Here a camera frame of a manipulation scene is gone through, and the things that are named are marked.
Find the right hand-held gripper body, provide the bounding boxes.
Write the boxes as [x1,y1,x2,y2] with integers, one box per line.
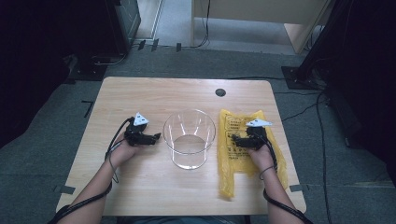
[246,119,274,149]

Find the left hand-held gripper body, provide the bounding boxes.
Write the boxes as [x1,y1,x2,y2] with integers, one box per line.
[124,112,153,147]

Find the yellow plastic bag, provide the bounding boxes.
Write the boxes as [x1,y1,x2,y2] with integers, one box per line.
[217,108,289,200]

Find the person's right hand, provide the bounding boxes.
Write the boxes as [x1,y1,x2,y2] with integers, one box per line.
[247,144,276,172]

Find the person's left hand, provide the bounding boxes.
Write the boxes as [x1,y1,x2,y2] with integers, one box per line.
[108,138,148,169]

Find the grey wrist band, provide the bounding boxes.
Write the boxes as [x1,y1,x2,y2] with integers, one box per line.
[259,165,276,181]

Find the black angled floor tape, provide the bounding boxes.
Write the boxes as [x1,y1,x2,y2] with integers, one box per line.
[81,100,94,119]

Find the black floor plate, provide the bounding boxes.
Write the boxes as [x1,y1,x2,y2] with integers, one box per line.
[68,62,108,83]

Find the black cabinet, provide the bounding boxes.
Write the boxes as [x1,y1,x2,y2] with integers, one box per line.
[106,0,142,56]

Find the beige wooden furniture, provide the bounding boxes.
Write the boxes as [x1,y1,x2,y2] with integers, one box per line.
[190,0,332,55]

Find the thick black left gripper cable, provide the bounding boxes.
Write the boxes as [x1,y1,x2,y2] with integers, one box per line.
[46,116,135,224]

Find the thick black gripper cable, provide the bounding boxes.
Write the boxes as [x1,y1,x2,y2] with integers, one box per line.
[46,116,135,224]
[254,130,315,224]

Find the thin grey cable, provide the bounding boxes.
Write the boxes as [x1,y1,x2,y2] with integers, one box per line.
[105,139,125,185]

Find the short black floor cable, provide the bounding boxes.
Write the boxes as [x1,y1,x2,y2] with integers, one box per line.
[280,101,327,122]

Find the long black floor cable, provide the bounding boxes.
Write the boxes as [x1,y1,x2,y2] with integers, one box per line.
[316,90,333,224]

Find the black stand base plate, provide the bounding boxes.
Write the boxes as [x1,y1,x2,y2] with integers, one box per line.
[281,65,328,91]

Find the thick black right gripper cable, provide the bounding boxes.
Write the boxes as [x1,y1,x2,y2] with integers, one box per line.
[254,130,315,224]

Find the black hanging cable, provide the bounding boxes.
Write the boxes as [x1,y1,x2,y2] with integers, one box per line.
[181,0,212,49]

